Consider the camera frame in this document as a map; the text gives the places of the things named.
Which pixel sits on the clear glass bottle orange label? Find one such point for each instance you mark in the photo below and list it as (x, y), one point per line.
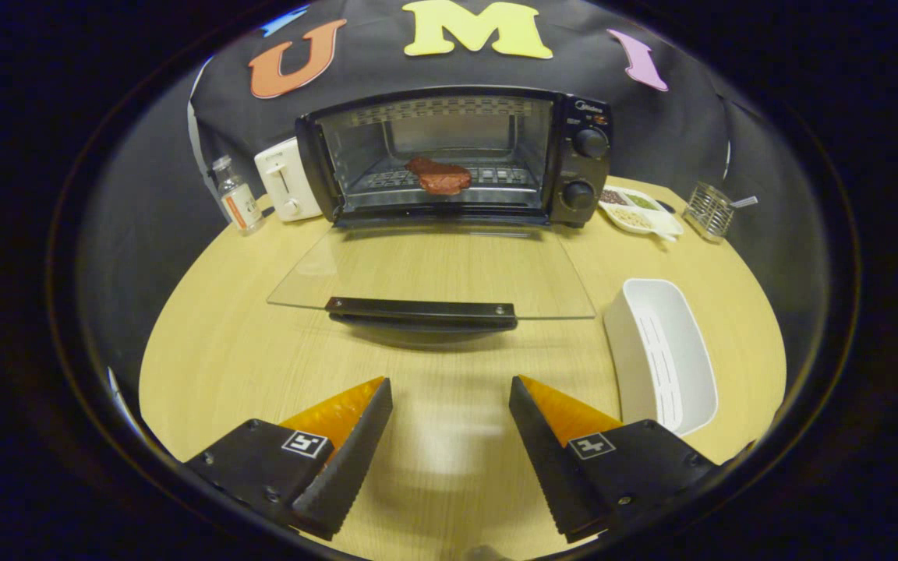
(240, 204)

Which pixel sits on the black toaster oven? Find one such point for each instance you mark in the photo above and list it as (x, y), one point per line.
(578, 167)

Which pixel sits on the white divided dish with beans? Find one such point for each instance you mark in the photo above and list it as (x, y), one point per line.
(636, 212)

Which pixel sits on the white bread toaster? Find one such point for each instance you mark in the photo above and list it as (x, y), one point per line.
(285, 183)

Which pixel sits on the white plastic tray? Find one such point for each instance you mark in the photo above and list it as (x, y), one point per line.
(663, 351)

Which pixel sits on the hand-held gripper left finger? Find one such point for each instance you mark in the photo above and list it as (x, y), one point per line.
(351, 460)

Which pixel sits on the red raw meat steak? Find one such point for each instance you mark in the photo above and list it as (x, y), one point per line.
(441, 178)

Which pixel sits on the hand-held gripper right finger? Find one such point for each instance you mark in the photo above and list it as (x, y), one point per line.
(546, 460)

